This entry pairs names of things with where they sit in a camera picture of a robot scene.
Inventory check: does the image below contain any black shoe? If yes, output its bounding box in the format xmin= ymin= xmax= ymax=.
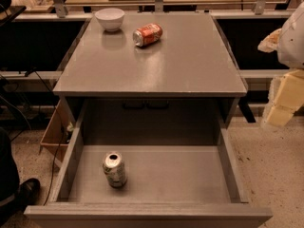
xmin=14 ymin=178 xmax=41 ymax=211

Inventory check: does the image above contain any white ceramic bowl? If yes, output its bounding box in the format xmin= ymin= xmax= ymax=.
xmin=95 ymin=8 xmax=124 ymax=31

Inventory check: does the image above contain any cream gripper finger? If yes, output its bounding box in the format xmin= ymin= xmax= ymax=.
xmin=257 ymin=28 xmax=281 ymax=53
xmin=261 ymin=69 xmax=304 ymax=128

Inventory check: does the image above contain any open grey top drawer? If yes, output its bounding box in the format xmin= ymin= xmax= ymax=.
xmin=26 ymin=99 xmax=272 ymax=228

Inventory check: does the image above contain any grey cabinet counter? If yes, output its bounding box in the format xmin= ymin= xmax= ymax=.
xmin=52 ymin=11 xmax=248 ymax=125

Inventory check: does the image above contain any dark trouser leg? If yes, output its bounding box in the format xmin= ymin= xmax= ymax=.
xmin=0 ymin=128 xmax=20 ymax=225

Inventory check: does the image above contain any red orange soda can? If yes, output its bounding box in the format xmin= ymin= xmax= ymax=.
xmin=133 ymin=23 xmax=162 ymax=48

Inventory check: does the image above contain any metal frame shelf rack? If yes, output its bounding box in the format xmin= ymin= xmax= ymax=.
xmin=1 ymin=0 xmax=294 ymax=22

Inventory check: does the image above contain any black cable on floor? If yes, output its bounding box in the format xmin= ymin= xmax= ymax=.
xmin=24 ymin=67 xmax=66 ymax=206

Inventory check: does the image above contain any green white 7up can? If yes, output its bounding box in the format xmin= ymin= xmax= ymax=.
xmin=102 ymin=151 xmax=127 ymax=188

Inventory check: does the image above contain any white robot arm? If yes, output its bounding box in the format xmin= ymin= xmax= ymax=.
xmin=257 ymin=2 xmax=304 ymax=128

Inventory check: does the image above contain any brown cardboard box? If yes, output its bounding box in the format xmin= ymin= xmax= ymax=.
xmin=40 ymin=101 xmax=73 ymax=162

